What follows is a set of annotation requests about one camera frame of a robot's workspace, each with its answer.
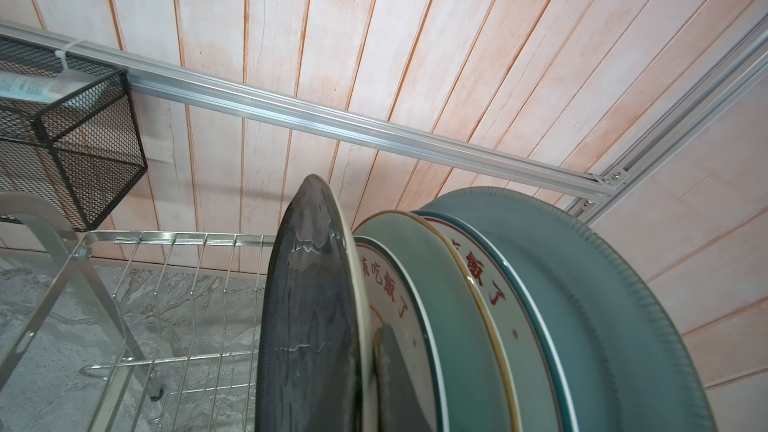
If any chrome dish rack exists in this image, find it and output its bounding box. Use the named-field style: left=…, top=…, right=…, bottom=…
left=1, top=192, right=274, bottom=431

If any mint plate with flower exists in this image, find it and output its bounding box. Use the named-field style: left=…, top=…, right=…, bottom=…
left=355, top=211, right=521, bottom=431

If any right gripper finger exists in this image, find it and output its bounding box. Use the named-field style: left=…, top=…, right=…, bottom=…
left=374, top=324, right=433, bottom=431

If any dark blue oval plate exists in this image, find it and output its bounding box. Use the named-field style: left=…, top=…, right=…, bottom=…
left=254, top=174, right=378, bottom=431

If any aluminium frame rail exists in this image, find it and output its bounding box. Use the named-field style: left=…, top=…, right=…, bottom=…
left=1, top=22, right=616, bottom=201

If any grey-green plate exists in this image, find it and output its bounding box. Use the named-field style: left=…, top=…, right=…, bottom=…
left=424, top=187, right=717, bottom=431

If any orange sunburst plate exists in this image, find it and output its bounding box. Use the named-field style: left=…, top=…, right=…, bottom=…
left=416, top=210, right=580, bottom=431
left=355, top=235, right=450, bottom=431

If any black mesh basket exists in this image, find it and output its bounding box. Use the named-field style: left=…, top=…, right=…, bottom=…
left=1, top=38, right=147, bottom=232

